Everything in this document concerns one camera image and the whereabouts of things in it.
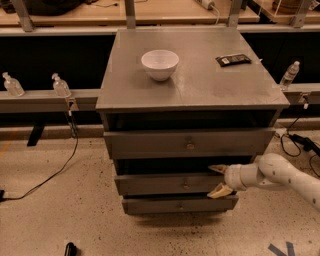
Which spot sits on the white ceramic bowl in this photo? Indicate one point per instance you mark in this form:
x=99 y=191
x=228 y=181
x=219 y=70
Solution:
x=160 y=64

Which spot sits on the clear pump bottle far left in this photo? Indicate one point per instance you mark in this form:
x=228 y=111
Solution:
x=12 y=85

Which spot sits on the grey drawer cabinet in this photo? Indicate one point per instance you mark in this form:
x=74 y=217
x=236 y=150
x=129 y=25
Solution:
x=200 y=94

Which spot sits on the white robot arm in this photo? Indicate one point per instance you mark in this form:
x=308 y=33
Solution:
x=270 y=172

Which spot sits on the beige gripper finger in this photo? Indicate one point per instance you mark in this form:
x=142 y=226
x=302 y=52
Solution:
x=221 y=190
x=221 y=168

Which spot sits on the clear pump bottle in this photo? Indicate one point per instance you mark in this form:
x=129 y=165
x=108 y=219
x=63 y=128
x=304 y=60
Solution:
x=12 y=85
x=60 y=86

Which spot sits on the grey top drawer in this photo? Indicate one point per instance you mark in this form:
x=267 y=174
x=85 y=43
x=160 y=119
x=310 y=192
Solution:
x=188 y=143

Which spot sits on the black object on floor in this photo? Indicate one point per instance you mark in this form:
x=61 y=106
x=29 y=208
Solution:
x=70 y=250

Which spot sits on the grey drawer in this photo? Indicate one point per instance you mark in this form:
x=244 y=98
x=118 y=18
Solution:
x=188 y=143
x=177 y=183
x=153 y=205

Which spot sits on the wooden bench with posts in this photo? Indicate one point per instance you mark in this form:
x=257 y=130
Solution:
x=258 y=18

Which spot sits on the grey metal rail shelf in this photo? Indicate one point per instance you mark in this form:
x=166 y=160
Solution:
x=36 y=101

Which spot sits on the clear water bottle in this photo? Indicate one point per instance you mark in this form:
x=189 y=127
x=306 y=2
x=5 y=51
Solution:
x=289 y=75

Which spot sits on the white plug on bench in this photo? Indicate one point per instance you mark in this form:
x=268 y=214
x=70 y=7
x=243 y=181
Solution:
x=210 y=6

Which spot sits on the grey bottom drawer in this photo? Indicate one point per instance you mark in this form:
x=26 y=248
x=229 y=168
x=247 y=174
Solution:
x=153 y=205

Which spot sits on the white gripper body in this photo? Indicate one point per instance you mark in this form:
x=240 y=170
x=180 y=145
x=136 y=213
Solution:
x=233 y=177

